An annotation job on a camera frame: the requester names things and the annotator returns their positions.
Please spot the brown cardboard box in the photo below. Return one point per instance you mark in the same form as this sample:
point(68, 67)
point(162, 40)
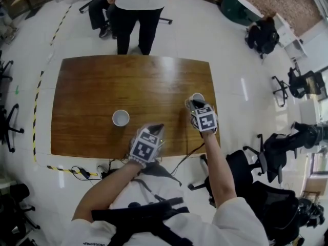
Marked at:
point(315, 187)

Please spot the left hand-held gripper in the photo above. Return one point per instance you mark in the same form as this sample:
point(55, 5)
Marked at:
point(143, 148)

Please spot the yellow black hazard tape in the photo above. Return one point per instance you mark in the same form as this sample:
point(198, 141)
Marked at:
point(36, 111)

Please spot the person's left forearm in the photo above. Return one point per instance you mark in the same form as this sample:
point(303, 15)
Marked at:
point(102, 191)

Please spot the white power strip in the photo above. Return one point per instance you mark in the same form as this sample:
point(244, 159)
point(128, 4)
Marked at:
point(103, 172)

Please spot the green white table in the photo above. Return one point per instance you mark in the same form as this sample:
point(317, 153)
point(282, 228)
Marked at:
point(238, 9)

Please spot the white cabinet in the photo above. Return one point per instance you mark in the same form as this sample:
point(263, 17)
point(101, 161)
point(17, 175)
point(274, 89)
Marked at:
point(292, 38)

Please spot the white paper cup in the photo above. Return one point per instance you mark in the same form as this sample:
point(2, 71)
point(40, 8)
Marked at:
point(120, 117)
point(197, 96)

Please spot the black chest harness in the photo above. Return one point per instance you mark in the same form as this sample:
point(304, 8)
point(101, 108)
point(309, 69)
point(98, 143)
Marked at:
point(143, 214)

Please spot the person's right forearm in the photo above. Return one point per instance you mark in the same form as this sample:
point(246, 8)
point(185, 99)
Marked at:
point(217, 170)

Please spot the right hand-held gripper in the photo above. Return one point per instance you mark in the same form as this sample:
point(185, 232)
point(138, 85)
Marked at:
point(205, 120)

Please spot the person's white shirt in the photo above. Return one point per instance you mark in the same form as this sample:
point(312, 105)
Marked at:
point(225, 227)

